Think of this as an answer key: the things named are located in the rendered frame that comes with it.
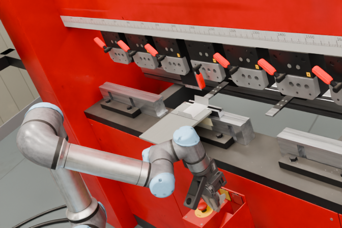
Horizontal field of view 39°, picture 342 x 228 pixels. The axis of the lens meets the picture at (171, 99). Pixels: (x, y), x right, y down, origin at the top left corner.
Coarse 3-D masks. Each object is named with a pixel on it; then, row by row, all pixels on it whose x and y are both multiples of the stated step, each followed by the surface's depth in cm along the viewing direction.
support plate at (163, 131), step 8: (184, 104) 212; (176, 112) 208; (200, 112) 201; (208, 112) 199; (160, 120) 207; (168, 120) 204; (176, 120) 202; (184, 120) 200; (192, 120) 198; (200, 120) 197; (152, 128) 203; (160, 128) 201; (168, 128) 199; (176, 128) 197; (144, 136) 199; (152, 136) 197; (160, 136) 195; (168, 136) 193
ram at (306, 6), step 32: (64, 0) 238; (96, 0) 215; (128, 0) 196; (160, 0) 180; (192, 0) 167; (224, 0) 155; (256, 0) 145; (288, 0) 136; (320, 0) 129; (128, 32) 210; (160, 32) 192; (288, 32) 143; (320, 32) 134
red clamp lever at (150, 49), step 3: (147, 45) 198; (150, 45) 198; (147, 48) 198; (150, 48) 198; (153, 48) 198; (150, 51) 197; (153, 51) 197; (156, 51) 197; (153, 54) 197; (156, 54) 197; (156, 57) 197; (159, 57) 196; (162, 57) 196; (159, 60) 195; (162, 60) 197
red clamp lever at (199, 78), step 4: (200, 64) 182; (192, 68) 181; (196, 68) 181; (196, 72) 182; (196, 76) 183; (200, 76) 183; (200, 80) 183; (200, 84) 184; (204, 84) 185; (200, 88) 185
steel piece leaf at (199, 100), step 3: (195, 96) 209; (198, 96) 207; (195, 99) 209; (198, 99) 208; (201, 99) 206; (204, 99) 205; (207, 99) 203; (195, 102) 210; (198, 102) 208; (201, 102) 207; (204, 102) 205; (207, 102) 204; (207, 105) 204
